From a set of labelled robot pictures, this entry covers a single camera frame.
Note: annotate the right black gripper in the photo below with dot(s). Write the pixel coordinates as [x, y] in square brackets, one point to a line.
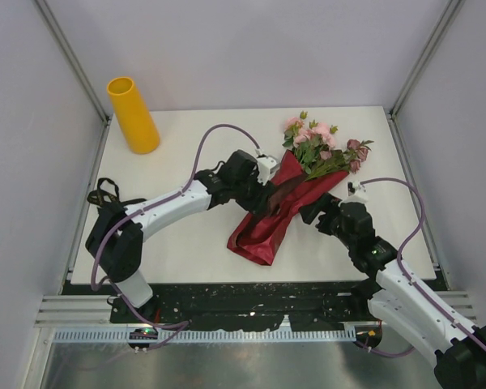
[309, 211]

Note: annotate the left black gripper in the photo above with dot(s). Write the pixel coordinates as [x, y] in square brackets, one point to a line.
[259, 203]

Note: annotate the red wrapping paper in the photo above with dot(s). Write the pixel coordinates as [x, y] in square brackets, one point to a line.
[258, 238]

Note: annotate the pink artificial flower bunch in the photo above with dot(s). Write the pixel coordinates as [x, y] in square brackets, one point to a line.
[314, 146]

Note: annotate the black gold-lettered ribbon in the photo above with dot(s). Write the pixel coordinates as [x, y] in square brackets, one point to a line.
[100, 197]

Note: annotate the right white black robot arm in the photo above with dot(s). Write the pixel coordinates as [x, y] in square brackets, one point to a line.
[452, 344]

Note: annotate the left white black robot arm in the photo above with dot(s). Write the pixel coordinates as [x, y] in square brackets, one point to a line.
[117, 237]

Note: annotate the yellow cylindrical vase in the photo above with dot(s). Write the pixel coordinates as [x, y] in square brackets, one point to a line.
[133, 115]

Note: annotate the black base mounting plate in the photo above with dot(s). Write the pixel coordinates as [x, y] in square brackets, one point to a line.
[313, 306]

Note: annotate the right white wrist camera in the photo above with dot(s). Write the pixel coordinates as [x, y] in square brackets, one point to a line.
[356, 193]

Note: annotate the white slotted cable duct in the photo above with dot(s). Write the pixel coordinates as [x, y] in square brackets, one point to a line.
[144, 335]

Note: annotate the right aluminium frame post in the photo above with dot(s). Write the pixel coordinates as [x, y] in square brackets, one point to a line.
[431, 45]

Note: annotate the aluminium frame post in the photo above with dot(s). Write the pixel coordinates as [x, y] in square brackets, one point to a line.
[431, 45]
[58, 35]

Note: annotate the left aluminium frame post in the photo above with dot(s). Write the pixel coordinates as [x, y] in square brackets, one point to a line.
[58, 35]

